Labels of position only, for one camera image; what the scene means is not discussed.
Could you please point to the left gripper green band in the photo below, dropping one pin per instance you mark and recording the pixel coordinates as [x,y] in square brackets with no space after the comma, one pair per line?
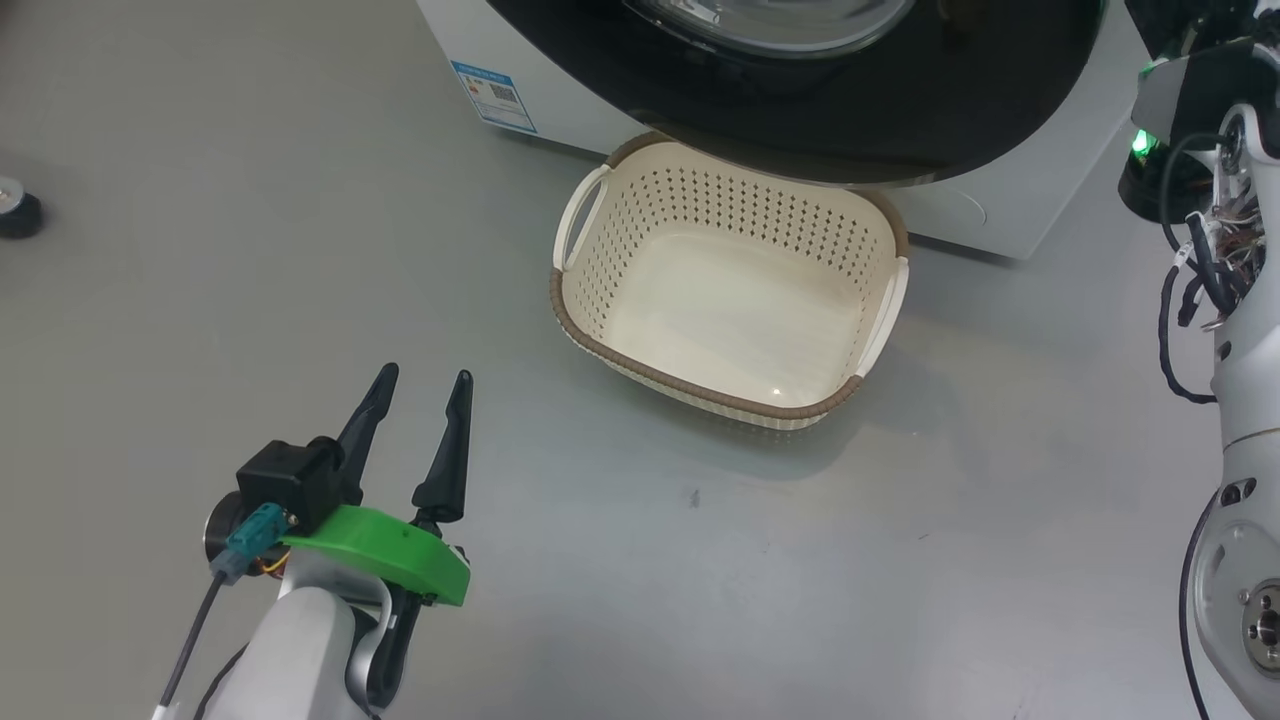
[400,555]

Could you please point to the cream basket with brown rim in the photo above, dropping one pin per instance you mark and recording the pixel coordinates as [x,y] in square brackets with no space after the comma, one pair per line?
[730,320]

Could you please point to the blue energy label sticker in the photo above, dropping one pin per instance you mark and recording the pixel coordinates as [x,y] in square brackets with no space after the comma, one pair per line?
[493,97]

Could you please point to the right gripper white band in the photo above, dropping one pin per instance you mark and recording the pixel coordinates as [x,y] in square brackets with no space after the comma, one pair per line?
[1165,190]

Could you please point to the white front-load washing machine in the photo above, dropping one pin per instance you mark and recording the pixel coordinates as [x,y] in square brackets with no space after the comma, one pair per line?
[1010,215]

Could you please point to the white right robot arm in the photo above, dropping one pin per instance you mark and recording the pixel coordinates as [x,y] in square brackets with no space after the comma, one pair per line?
[1250,440]

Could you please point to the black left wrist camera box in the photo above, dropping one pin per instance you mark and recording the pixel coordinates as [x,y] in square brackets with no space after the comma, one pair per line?
[290,480]

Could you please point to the round black glass machine door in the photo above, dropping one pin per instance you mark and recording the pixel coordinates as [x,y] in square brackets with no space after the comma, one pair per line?
[900,110]

